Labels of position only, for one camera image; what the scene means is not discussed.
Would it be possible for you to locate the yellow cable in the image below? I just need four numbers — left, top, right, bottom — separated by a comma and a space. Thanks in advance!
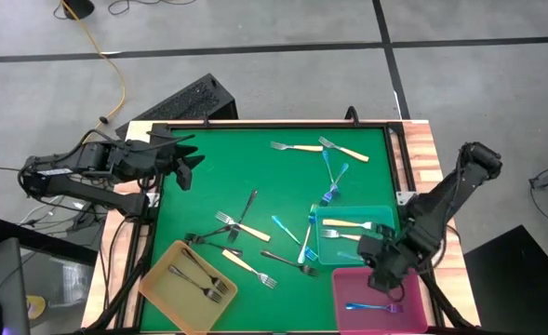
59, 0, 128, 136

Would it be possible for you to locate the black floor cable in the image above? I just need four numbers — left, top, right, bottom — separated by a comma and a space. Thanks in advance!
108, 0, 198, 16

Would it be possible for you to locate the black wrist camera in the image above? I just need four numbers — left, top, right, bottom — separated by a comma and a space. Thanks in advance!
356, 234, 382, 270
174, 161, 194, 192

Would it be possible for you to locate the teal plastic bin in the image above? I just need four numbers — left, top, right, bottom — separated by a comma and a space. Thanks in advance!
314, 205, 396, 267

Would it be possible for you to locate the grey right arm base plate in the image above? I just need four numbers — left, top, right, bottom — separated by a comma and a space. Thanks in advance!
395, 189, 418, 207

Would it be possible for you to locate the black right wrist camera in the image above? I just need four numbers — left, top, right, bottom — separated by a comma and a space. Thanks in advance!
356, 234, 382, 270

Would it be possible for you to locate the white cable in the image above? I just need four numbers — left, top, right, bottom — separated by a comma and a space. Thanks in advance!
19, 203, 54, 228

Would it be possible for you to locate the green table mat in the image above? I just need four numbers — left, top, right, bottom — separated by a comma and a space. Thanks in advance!
139, 127, 403, 333

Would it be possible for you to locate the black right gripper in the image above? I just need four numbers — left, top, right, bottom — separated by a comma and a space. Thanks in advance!
369, 225, 419, 295

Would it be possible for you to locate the black round base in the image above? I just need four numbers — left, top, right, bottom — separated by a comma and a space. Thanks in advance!
61, 0, 96, 20

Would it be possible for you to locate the orange plastic bin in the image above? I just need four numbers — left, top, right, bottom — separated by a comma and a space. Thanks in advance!
137, 239, 238, 335

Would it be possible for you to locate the wooden handle fork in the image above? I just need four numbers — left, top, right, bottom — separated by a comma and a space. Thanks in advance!
270, 141, 325, 154
318, 136, 371, 164
321, 218, 375, 231
318, 228, 364, 242
221, 248, 279, 290
215, 210, 273, 244

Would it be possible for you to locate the yellow round object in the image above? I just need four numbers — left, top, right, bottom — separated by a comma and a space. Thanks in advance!
25, 294, 47, 321

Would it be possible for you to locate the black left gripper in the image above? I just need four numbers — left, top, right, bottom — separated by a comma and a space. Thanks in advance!
117, 138, 206, 181

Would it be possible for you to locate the pink plastic bin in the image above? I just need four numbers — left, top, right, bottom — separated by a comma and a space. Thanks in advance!
331, 265, 429, 335

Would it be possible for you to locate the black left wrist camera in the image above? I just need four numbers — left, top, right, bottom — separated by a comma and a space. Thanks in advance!
174, 161, 194, 192

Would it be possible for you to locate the black table frame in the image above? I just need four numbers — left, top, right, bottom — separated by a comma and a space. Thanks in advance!
87, 105, 478, 335

